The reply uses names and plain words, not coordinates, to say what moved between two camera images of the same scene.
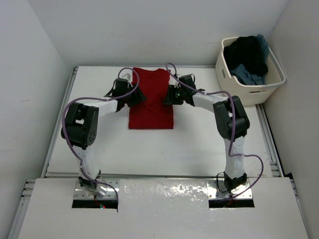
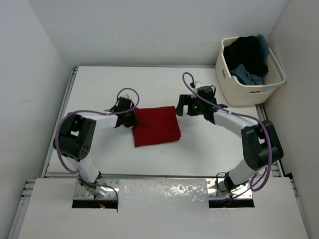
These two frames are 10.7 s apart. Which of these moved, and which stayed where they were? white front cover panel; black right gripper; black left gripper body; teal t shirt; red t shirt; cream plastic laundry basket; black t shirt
Moved: black right gripper; black left gripper body; red t shirt
Stayed: black t shirt; teal t shirt; cream plastic laundry basket; white front cover panel
